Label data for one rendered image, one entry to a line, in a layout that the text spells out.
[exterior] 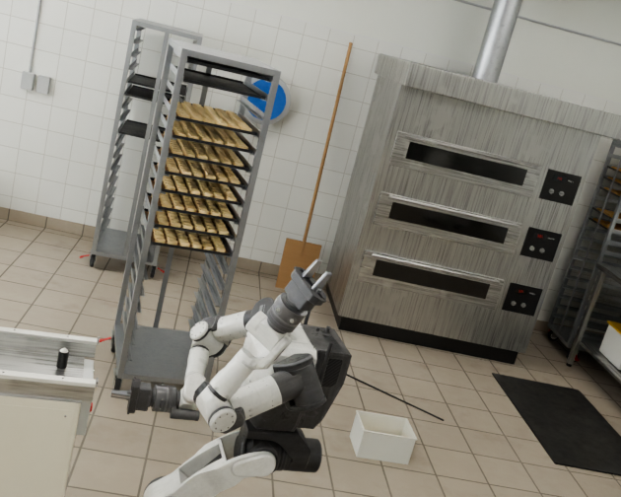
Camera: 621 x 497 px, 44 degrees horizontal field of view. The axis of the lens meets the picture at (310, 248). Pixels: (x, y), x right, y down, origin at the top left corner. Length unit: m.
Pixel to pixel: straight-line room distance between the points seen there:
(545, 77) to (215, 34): 2.71
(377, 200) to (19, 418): 3.58
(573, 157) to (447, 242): 1.08
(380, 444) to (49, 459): 2.12
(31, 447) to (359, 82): 4.55
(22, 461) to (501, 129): 4.07
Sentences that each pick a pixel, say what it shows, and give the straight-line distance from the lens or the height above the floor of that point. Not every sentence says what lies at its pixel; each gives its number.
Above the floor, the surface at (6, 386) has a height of 0.86.
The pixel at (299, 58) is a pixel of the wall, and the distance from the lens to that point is 6.30.
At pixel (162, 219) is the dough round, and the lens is 3.94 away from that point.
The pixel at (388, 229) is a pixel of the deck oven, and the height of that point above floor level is 0.84.
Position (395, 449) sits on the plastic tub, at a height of 0.08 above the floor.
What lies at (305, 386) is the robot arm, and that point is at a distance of 2.24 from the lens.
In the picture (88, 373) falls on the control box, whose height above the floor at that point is 0.84.
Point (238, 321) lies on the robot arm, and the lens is 2.70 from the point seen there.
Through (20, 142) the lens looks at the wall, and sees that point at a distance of 6.60.
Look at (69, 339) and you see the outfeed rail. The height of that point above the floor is 0.90.
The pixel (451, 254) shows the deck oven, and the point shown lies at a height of 0.76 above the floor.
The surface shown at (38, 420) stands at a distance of 2.45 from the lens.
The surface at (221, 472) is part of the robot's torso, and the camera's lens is 2.57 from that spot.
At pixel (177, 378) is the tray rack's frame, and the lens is 4.19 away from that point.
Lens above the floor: 2.02
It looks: 15 degrees down
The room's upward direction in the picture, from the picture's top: 14 degrees clockwise
